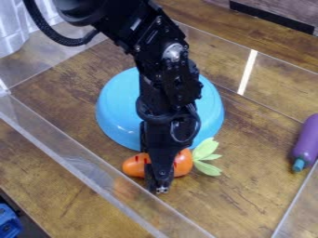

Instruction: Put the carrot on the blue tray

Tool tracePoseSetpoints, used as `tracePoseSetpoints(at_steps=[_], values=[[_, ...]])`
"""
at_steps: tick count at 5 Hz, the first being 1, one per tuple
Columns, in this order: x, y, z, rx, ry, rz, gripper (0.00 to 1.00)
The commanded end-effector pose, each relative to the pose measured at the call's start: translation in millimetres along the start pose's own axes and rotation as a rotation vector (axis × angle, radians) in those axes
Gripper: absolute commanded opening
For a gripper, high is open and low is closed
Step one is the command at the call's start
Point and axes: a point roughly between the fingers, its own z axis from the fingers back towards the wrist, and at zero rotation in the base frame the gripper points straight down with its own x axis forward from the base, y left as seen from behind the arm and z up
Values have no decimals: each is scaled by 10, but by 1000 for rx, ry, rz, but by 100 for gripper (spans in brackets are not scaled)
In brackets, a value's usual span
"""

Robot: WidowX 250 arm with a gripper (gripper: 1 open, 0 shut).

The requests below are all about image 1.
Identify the clear acrylic enclosure wall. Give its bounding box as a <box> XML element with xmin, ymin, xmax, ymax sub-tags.
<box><xmin>0</xmin><ymin>12</ymin><xmax>318</xmax><ymax>238</ymax></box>

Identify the blue object at corner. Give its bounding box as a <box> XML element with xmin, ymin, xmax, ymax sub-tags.
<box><xmin>0</xmin><ymin>204</ymin><xmax>23</xmax><ymax>238</ymax></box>

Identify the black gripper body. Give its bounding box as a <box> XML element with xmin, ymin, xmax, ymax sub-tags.
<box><xmin>135</xmin><ymin>50</ymin><xmax>203</xmax><ymax>155</ymax></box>

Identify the blue round plastic tray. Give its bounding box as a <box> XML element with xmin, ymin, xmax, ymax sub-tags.
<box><xmin>97</xmin><ymin>67</ymin><xmax>225</xmax><ymax>151</ymax></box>

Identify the orange toy carrot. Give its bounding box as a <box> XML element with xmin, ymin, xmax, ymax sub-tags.
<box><xmin>122</xmin><ymin>138</ymin><xmax>222</xmax><ymax>179</ymax></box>

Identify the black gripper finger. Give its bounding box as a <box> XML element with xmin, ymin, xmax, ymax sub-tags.
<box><xmin>145</xmin><ymin>148</ymin><xmax>179</xmax><ymax>194</ymax></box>

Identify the purple toy eggplant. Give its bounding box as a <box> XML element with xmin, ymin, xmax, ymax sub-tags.
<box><xmin>292</xmin><ymin>113</ymin><xmax>318</xmax><ymax>172</ymax></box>

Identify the black corrugated cable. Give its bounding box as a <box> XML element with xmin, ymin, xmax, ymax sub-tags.
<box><xmin>23</xmin><ymin>0</ymin><xmax>101</xmax><ymax>47</ymax></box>

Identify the white curtain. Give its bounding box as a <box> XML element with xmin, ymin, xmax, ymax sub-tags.
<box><xmin>0</xmin><ymin>0</ymin><xmax>63</xmax><ymax>59</ymax></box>

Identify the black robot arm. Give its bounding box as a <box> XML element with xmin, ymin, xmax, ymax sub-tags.
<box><xmin>54</xmin><ymin>0</ymin><xmax>203</xmax><ymax>193</ymax></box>

